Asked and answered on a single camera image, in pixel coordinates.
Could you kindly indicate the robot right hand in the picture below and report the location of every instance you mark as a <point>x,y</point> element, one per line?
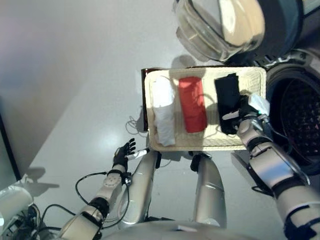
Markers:
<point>246,110</point>

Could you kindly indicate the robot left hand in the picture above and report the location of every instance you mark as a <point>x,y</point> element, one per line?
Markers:
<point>121,157</point>

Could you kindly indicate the black cloth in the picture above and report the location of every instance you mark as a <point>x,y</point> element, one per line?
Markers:
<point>226,95</point>

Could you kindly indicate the red cloth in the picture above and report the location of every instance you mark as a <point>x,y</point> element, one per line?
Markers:
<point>192,105</point>

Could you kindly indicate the white cloth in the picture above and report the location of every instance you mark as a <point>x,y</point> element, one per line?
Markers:
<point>163,112</point>

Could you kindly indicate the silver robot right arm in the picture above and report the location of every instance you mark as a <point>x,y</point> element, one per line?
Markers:
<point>272,165</point>

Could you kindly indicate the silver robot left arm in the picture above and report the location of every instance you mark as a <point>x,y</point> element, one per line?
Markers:
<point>110,185</point>

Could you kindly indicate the silver robot shoulder housing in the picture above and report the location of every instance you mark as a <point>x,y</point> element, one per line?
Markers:
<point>13,200</point>

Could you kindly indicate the grey washing machine body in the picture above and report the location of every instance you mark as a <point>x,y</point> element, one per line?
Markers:
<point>272,75</point>

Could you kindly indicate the round glass washing machine door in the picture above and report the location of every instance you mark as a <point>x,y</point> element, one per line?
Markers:
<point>225,25</point>

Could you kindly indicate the silver robot left leg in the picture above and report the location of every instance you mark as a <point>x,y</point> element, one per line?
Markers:
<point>142,180</point>

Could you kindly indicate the silver robot leg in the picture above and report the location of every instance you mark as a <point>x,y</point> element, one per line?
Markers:
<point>142,180</point>
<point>210,190</point>

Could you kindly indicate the white woven basket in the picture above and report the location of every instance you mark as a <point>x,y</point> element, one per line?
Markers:
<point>225,143</point>

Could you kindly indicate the perforated steel washer drum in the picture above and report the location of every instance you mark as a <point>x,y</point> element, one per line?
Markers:
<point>302,117</point>

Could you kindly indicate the silver robot right leg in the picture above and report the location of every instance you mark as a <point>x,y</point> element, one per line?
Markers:
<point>210,190</point>

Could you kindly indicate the silver robot torso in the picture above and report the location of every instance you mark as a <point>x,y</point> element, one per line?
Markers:
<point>175,232</point>

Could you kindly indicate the dark framed panel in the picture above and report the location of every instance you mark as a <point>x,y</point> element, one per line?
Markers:
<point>8,150</point>

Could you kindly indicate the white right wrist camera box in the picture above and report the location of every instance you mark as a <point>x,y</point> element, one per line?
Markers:
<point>260,103</point>

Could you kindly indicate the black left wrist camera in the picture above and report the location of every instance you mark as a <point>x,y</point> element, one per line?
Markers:
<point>128,180</point>

